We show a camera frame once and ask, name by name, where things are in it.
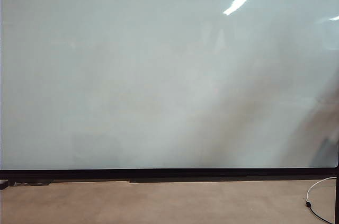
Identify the short black tray piece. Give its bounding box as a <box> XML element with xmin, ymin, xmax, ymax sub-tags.
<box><xmin>14</xmin><ymin>181</ymin><xmax>53</xmax><ymax>186</ymax></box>

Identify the white and black cable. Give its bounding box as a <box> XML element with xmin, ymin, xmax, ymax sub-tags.
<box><xmin>304</xmin><ymin>177</ymin><xmax>337</xmax><ymax>224</ymax></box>

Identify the black whiteboard stand post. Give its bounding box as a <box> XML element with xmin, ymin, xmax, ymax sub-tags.
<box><xmin>335</xmin><ymin>152</ymin><xmax>339</xmax><ymax>224</ymax></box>

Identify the long black pen tray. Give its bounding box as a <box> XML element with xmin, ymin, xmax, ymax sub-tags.
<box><xmin>129</xmin><ymin>177</ymin><xmax>337</xmax><ymax>184</ymax></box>

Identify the large whiteboard with black frame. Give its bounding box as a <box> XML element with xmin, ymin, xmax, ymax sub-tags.
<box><xmin>0</xmin><ymin>0</ymin><xmax>339</xmax><ymax>180</ymax></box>

